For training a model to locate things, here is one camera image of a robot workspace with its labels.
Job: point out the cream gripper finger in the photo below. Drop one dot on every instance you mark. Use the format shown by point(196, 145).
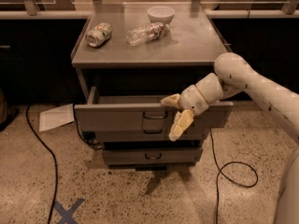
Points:
point(172, 100)
point(182, 121)

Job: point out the white bowl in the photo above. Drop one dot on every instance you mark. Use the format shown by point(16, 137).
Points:
point(161, 14)

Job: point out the grey bottom drawer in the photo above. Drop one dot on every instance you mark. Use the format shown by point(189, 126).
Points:
point(152, 156)

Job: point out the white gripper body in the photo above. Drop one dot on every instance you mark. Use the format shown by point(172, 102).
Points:
point(192, 99)

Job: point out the blue tape cross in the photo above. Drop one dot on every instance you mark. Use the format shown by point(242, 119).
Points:
point(67, 215)

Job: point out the grey metal drawer cabinet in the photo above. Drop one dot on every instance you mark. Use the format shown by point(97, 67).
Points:
point(161, 67)

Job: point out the grey top drawer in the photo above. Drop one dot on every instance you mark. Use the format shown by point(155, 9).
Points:
point(125, 114)

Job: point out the clear plastic water bottle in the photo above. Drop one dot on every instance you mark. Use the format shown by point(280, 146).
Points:
point(147, 33)

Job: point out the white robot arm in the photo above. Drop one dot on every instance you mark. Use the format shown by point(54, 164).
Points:
point(231, 75)

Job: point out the white paper sheet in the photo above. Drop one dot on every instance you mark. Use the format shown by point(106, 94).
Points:
point(56, 117)

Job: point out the crushed soda can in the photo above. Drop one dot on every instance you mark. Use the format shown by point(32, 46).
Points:
point(99, 34)

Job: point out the grey drawer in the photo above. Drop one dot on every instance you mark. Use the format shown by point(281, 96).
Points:
point(128, 136)
point(152, 156)
point(125, 114)

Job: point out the grey middle drawer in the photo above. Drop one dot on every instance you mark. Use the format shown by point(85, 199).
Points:
point(128, 136)

